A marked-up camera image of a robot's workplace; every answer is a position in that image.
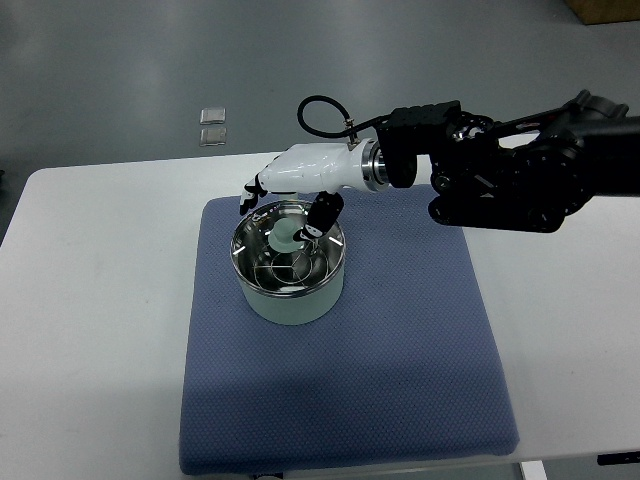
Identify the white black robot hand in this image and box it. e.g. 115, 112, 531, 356
240, 139, 390, 241

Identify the glass lid with green knob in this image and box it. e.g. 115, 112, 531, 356
230, 200, 346, 298

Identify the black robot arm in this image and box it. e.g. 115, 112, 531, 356
375, 90, 639, 233

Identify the mint green saucepan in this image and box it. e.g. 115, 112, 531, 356
229, 197, 347, 326

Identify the upper metal floor plate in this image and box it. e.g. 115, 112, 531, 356
199, 107, 226, 125

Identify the blue quilted mat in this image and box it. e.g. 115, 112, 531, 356
179, 185, 519, 475

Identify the brown cardboard box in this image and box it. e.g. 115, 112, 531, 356
565, 0, 640, 25

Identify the white table leg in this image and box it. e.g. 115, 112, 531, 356
519, 460, 548, 480

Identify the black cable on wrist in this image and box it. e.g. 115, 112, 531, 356
297, 96, 396, 146

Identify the wire steamer rack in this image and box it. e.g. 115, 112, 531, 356
250, 243, 329, 292

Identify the black bracket at table edge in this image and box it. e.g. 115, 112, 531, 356
597, 451, 640, 466

